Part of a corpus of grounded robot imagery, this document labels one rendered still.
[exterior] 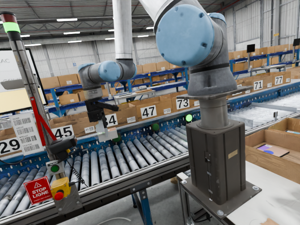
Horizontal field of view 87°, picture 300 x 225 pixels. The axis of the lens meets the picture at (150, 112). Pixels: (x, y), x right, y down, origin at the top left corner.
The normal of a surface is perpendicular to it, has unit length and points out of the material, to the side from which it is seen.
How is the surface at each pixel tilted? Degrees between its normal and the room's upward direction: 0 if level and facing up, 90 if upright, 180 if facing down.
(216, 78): 67
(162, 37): 92
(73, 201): 90
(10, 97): 86
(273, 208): 0
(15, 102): 86
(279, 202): 0
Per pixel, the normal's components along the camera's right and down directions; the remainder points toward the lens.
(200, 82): -0.67, -0.09
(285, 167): -0.89, 0.25
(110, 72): 0.77, 0.02
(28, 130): 0.35, 0.17
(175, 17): -0.50, 0.32
